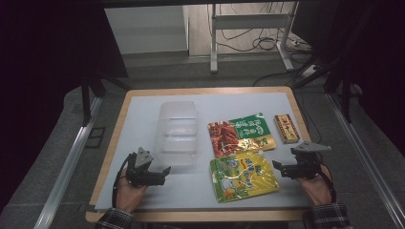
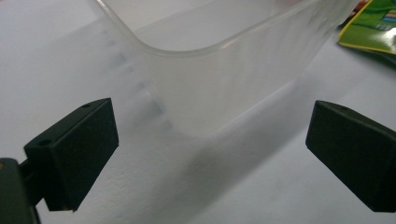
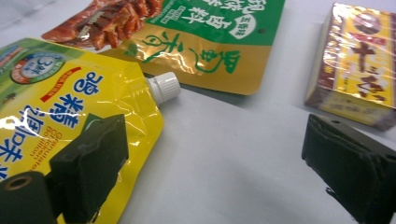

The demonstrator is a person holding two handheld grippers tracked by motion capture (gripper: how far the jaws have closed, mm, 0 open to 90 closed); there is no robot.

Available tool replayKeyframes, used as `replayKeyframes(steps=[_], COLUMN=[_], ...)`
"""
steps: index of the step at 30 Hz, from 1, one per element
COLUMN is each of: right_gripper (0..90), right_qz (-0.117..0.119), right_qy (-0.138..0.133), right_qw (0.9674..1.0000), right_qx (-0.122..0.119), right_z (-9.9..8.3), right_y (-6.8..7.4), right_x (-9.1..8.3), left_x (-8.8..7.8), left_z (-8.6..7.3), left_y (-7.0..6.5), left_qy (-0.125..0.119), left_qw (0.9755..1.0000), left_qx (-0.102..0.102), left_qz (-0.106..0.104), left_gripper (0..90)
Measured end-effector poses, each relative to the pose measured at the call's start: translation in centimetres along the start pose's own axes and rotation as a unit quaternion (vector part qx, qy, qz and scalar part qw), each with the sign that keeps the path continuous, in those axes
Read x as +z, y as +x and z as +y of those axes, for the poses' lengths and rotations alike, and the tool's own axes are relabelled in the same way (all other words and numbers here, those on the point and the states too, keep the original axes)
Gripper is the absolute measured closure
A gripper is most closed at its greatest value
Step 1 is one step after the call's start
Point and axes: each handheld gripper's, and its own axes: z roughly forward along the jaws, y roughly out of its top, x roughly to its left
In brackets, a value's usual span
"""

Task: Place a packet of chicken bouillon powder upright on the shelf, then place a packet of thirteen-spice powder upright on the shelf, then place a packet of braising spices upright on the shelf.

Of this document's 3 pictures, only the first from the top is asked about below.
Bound person's left hand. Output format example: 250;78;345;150
115;169;149;213

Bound aluminium rail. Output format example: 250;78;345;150
32;95;103;229
327;93;405;229

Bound clear plastic container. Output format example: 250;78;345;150
154;100;201;167

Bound white metal desk frame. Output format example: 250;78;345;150
208;1;300;74

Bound yellow and green seasoning packet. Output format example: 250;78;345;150
208;150;281;204

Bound green and red seasoning packet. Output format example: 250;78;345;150
207;112;277;159

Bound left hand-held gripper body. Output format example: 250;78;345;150
126;146;161;188

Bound black floor cables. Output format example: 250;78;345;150
205;2;314;88

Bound person's right hand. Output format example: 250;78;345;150
297;165;333;207

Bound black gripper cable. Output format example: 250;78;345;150
111;154;134;210
318;163;338;204

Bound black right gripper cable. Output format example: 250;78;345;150
318;163;338;204

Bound person's right leg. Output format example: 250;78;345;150
301;210;317;229

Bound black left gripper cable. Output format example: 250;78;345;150
111;154;134;210

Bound white cabinet panel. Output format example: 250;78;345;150
103;5;189;55

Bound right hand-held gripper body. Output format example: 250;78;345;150
289;141;332;180

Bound black metal stand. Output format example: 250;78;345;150
79;73;132;127
292;56;366;124

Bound white power strip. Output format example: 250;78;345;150
300;64;320;79

